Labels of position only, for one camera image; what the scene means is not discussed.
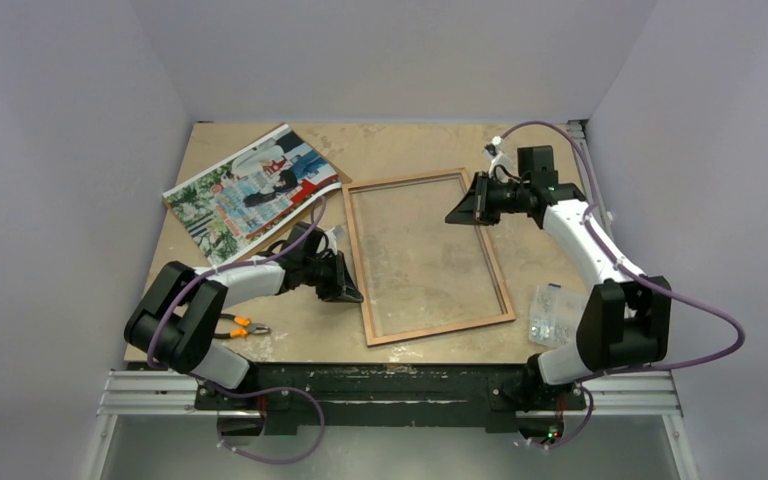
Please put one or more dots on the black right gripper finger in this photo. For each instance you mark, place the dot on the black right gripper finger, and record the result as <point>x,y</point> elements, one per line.
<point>485,212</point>
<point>463,212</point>

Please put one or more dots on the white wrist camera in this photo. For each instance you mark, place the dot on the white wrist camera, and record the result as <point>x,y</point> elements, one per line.
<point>336,233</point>
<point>501,163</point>

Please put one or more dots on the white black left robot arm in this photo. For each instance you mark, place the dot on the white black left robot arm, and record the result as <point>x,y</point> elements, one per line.
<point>175,321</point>

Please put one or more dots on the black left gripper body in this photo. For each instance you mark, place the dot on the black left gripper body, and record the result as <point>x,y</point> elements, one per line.
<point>319,274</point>

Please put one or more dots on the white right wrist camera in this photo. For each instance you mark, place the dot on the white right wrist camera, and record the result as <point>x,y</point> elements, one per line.
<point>501,163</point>

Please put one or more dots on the aluminium side rail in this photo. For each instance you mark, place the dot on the aluminium side rail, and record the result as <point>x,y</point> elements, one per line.
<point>680,455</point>

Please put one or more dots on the aluminium front rail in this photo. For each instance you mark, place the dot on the aluminium front rail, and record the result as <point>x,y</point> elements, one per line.
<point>166,393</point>

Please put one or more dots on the clear plastic parts box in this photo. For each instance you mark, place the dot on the clear plastic parts box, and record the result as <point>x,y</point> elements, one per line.
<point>555,314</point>

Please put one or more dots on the orange handled pliers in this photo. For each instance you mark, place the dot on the orange handled pliers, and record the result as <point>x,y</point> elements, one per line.
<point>244,328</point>

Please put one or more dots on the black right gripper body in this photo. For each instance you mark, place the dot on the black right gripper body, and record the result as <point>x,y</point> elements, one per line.
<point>482,199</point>

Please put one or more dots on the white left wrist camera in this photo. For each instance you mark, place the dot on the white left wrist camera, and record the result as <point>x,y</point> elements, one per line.
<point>336,233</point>

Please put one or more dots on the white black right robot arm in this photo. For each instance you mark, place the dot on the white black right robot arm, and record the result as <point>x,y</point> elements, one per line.
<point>625,322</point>

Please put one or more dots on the blue wooden picture frame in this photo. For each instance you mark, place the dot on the blue wooden picture frame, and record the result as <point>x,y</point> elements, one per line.
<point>419,276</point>

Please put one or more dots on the colourful printed photo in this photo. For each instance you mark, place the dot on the colourful printed photo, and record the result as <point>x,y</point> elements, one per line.
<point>251,192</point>

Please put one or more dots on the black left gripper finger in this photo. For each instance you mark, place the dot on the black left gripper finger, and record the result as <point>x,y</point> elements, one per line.
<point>348,291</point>
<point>333,286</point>

